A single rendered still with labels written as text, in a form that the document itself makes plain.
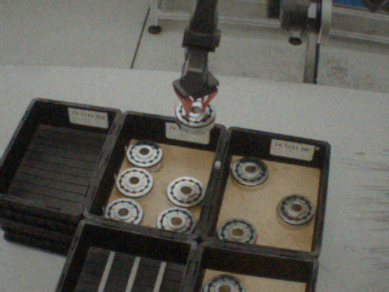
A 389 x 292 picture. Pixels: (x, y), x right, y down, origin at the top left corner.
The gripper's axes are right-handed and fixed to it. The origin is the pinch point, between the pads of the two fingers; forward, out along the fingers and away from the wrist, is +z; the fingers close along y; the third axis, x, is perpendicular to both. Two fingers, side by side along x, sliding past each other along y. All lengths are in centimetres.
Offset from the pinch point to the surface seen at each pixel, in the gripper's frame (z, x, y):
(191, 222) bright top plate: 19.1, -18.3, -12.1
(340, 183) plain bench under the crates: 36, -20, 42
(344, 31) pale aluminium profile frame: 95, 97, 163
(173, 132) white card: 17.0, 9.9, -1.1
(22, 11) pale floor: 108, 237, 11
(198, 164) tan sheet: 22.3, -0.1, 1.2
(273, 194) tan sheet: 22.2, -20.0, 13.3
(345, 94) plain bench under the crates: 36, 12, 72
